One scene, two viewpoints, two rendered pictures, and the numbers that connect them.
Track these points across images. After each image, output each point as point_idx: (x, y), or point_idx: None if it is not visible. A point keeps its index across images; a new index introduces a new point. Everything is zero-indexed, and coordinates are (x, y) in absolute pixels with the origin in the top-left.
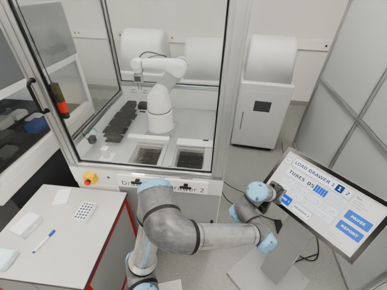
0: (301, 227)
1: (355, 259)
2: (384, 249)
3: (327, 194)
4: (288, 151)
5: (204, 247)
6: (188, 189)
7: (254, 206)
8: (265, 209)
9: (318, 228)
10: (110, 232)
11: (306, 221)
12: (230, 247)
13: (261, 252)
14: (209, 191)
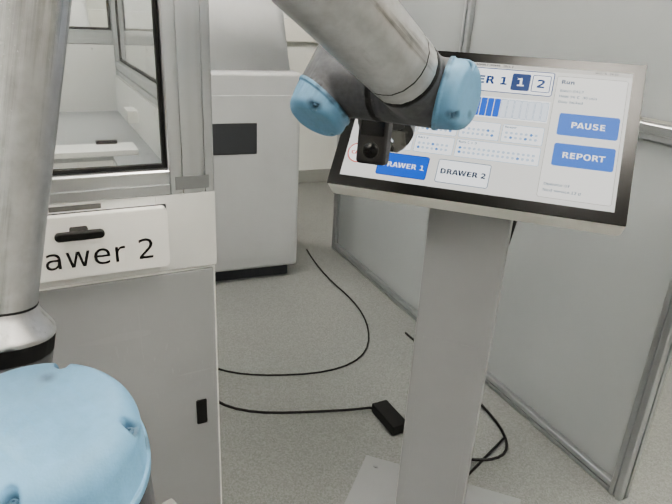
0: (469, 261)
1: (625, 209)
2: (627, 306)
3: (503, 106)
4: None
5: None
6: (92, 237)
7: None
8: (384, 139)
9: (519, 188)
10: None
11: (485, 189)
12: (375, 10)
13: (455, 108)
14: (172, 253)
